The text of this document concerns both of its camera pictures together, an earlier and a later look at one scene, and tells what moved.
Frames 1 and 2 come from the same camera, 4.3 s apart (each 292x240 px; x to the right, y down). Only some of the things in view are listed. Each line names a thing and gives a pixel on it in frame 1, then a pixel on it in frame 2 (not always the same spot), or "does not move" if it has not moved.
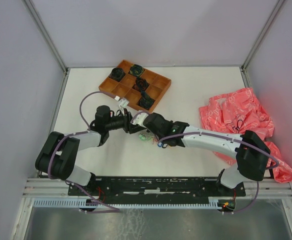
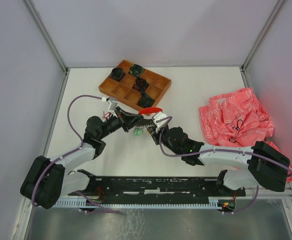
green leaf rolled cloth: x=145 y=101 does not move
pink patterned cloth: x=239 y=111 does not move
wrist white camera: x=123 y=102 to x=113 y=102
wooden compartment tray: x=141 y=88 does not move
